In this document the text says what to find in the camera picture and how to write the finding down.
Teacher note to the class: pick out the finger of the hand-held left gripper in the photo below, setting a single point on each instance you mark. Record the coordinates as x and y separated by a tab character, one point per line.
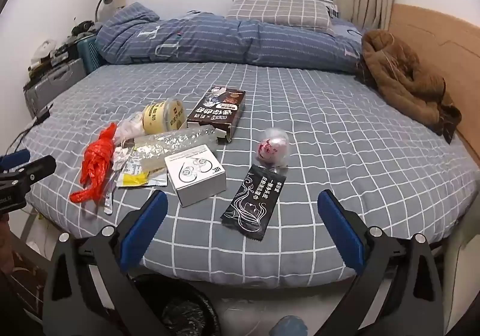
15	157
39	167

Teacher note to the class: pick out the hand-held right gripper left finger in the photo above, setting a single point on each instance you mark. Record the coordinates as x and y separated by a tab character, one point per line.
150	223

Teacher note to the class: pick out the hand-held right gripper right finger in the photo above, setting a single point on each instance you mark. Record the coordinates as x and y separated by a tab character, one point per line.
339	231

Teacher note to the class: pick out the yellow white sachet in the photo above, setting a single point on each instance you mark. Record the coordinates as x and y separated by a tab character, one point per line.
133	178

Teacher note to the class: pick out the black wet wipe packet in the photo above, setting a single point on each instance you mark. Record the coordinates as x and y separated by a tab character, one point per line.
251	204

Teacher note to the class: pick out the black lined trash bin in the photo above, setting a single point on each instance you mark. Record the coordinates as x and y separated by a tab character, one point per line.
180	313

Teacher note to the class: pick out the white plastic bag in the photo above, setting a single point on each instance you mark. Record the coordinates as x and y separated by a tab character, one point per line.
129	129

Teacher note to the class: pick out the white strip packet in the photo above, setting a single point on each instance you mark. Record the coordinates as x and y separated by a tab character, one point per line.
108	201

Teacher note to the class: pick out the red plastic bag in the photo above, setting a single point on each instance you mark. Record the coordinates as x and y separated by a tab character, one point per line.
97	159

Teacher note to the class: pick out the white cardboard box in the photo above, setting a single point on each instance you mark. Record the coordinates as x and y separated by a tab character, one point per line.
195	174

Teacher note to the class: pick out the white tissue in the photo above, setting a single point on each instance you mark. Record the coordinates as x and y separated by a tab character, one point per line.
120	157

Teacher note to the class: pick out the clear plastic tray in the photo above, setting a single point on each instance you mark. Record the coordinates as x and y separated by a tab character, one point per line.
168	142

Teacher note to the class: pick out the grey suitcase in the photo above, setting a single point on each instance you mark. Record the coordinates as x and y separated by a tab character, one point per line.
56	77

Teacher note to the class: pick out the clear red printed wrapper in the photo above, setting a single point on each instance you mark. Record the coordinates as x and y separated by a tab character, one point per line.
272	148

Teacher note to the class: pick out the grey checked bed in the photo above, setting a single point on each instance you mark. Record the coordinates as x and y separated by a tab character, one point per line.
318	125

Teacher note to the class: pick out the blue slipper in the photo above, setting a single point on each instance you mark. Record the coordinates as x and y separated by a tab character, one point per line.
290	326

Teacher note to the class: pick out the yellow yogurt cup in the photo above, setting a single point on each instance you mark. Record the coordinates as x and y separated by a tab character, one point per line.
161	116

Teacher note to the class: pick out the white round object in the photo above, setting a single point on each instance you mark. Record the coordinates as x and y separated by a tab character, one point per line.
44	49

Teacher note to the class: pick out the teal plastic crate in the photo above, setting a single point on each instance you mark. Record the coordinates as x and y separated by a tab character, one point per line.
88	52

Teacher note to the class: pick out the brown cookie box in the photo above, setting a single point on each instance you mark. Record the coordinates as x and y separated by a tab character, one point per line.
217	107

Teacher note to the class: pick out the dark clutter pile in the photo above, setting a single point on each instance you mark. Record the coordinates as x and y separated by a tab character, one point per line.
82	28

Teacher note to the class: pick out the brown coat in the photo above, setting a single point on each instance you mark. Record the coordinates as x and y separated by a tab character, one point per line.
401	77

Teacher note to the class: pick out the blue striped quilt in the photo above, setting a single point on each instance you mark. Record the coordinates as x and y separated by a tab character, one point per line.
225	39

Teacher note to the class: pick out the grey checked pillow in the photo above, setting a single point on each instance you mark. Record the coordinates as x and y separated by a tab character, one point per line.
277	11

